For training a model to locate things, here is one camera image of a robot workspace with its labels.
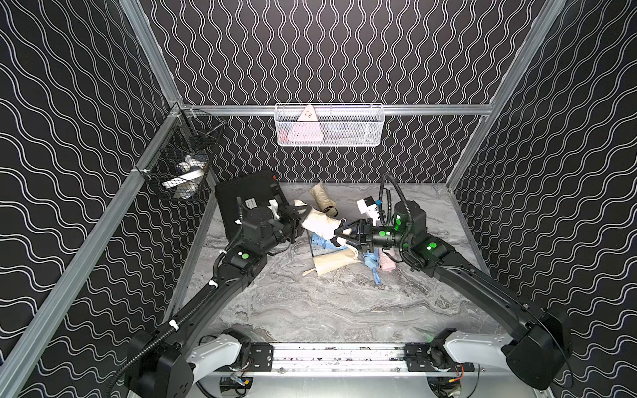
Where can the pink sleeved umbrella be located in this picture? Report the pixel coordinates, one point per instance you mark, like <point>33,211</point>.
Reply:
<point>387,260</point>

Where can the black wire basket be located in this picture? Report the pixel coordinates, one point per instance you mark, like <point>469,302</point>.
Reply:
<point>192,132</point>

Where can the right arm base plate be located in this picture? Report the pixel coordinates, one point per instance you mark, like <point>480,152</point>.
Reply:
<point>422,357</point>

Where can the pink triangle card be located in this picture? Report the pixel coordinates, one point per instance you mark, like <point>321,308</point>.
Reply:
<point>307,128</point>

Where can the beige umbrella at back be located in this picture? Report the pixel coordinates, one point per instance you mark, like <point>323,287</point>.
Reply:
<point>325,203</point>

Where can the beige umbrella with wooden handle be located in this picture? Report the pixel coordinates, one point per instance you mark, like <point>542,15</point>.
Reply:
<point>320,223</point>

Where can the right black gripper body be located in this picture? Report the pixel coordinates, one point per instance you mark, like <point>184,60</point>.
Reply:
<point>385,237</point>

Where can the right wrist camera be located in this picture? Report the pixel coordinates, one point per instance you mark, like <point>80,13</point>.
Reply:
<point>369,208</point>

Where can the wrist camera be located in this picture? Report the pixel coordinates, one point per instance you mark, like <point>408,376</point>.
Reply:
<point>369,208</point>
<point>273,205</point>

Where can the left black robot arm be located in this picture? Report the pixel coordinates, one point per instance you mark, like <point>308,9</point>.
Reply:
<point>170,361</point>

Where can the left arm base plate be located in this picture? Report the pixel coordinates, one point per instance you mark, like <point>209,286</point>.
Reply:
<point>253,357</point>

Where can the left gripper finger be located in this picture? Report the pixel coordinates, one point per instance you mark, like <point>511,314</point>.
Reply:
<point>301,212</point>
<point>292,234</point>

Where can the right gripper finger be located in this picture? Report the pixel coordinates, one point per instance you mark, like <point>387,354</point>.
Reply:
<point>348,242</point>
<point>351,228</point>

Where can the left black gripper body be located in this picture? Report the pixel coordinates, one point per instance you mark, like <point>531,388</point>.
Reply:
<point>289,219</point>

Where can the light blue crumpled sleeve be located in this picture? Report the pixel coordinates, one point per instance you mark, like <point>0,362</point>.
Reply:
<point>318,241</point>

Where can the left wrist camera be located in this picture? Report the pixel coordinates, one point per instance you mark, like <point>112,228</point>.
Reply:
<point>273,205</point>

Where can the aluminium front rail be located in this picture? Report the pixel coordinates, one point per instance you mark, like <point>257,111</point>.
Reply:
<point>359,359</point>

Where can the light blue umbrella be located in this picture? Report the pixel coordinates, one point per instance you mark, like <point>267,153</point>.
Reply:
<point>371,260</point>

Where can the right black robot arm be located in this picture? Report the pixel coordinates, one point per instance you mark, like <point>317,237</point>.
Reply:
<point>536,343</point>

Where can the white roll in basket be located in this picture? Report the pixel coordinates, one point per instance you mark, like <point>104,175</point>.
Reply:
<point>190,174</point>

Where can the white wire basket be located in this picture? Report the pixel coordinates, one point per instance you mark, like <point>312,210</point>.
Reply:
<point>343,125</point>

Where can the cream sleeved umbrella front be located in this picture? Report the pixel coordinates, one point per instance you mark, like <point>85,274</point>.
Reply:
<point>324,264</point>

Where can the black tool case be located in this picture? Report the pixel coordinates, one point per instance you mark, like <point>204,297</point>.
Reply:
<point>255,190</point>

